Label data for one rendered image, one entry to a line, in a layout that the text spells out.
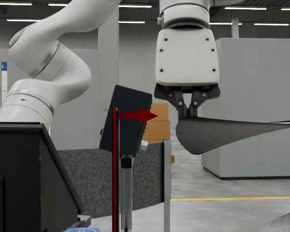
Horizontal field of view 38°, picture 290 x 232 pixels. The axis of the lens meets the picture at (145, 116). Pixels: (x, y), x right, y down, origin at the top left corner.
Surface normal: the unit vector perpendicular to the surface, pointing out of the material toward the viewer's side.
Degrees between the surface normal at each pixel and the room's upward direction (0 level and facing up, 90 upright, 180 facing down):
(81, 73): 64
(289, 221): 55
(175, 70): 72
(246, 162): 90
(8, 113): 46
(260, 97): 90
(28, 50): 103
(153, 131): 90
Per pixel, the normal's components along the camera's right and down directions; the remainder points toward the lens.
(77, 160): 0.51, 0.02
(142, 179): 0.74, 0.02
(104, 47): 0.08, 0.03
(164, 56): -0.11, -0.29
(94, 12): 0.34, 0.30
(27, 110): 0.43, -0.56
